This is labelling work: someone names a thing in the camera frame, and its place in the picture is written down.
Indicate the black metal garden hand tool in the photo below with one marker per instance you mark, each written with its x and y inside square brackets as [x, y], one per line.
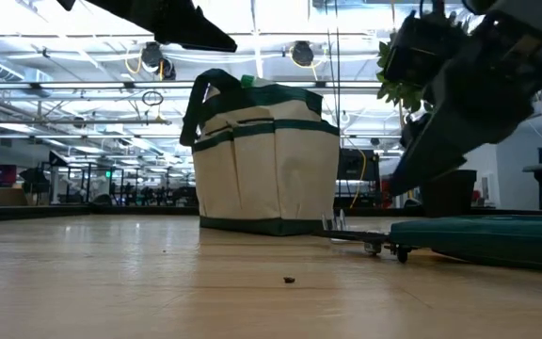
[370, 237]

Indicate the cream canvas bag green trim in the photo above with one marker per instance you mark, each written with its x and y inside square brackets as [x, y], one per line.
[266, 174]

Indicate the black monitor on cart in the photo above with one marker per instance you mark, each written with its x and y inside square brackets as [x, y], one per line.
[353, 165]

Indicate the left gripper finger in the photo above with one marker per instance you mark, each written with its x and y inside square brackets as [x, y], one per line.
[191, 33]

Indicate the teal foam kneeling pad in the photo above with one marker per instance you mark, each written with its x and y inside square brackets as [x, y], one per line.
[487, 240]

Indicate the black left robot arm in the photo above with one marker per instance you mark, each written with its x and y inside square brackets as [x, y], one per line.
[66, 4]

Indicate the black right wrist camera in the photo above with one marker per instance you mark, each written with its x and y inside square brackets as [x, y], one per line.
[419, 49]

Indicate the potted plant in black pot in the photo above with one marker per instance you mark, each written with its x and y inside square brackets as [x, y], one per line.
[447, 193]

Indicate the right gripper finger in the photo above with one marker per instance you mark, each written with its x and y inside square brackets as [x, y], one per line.
[433, 160]
[414, 129]

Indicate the green transparent spray bottle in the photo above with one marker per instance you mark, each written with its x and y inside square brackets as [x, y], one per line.
[257, 82]

